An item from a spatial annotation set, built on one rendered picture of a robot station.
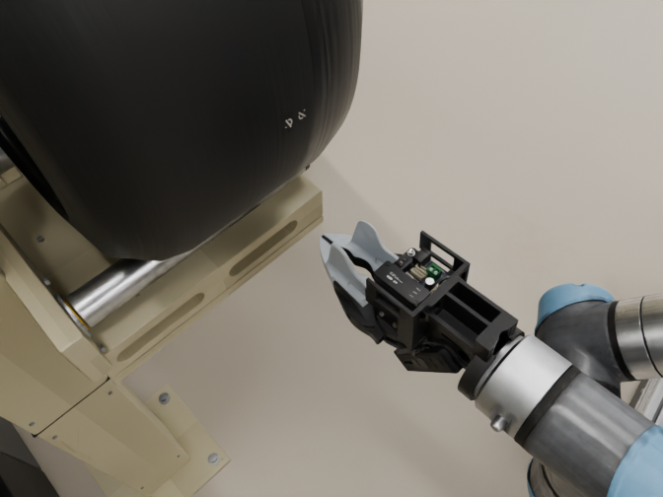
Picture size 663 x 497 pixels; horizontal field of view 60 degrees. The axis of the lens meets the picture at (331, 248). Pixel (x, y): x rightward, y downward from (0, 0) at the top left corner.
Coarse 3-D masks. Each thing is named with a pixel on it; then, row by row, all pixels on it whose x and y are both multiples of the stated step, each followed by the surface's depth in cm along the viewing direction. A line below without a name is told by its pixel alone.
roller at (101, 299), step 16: (272, 192) 74; (208, 240) 70; (176, 256) 68; (112, 272) 65; (128, 272) 65; (144, 272) 66; (160, 272) 67; (80, 288) 64; (96, 288) 64; (112, 288) 64; (128, 288) 65; (144, 288) 67; (80, 304) 63; (96, 304) 63; (112, 304) 64; (80, 320) 63; (96, 320) 64
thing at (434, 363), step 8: (424, 352) 51; (432, 352) 49; (440, 352) 48; (400, 360) 57; (408, 360) 55; (416, 360) 53; (424, 360) 52; (432, 360) 50; (440, 360) 49; (448, 360) 48; (408, 368) 57; (416, 368) 55; (424, 368) 53; (432, 368) 51; (440, 368) 50; (448, 368) 48; (456, 368) 48
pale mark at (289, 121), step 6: (306, 102) 45; (294, 108) 45; (300, 108) 45; (306, 108) 46; (288, 114) 45; (294, 114) 45; (300, 114) 46; (306, 114) 47; (282, 120) 45; (288, 120) 45; (294, 120) 46; (300, 120) 46; (306, 120) 47; (282, 126) 45; (288, 126) 46; (294, 126) 46; (282, 132) 46; (288, 132) 46
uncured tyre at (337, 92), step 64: (0, 0) 30; (64, 0) 30; (128, 0) 32; (192, 0) 34; (256, 0) 37; (320, 0) 40; (0, 64) 32; (64, 64) 32; (128, 64) 33; (192, 64) 36; (256, 64) 39; (320, 64) 44; (0, 128) 67; (64, 128) 35; (128, 128) 36; (192, 128) 38; (256, 128) 43; (320, 128) 50; (64, 192) 43; (128, 192) 40; (192, 192) 43; (256, 192) 51; (128, 256) 53
